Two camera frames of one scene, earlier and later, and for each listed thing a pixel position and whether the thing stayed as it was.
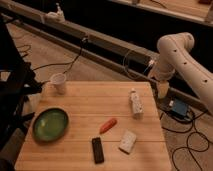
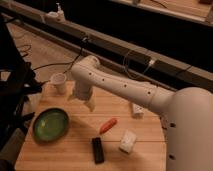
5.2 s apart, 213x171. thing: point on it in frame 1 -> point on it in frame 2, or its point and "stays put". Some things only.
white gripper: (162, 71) -> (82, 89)
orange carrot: (107, 126) stays put
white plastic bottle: (136, 104) stays put
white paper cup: (58, 81) stays put
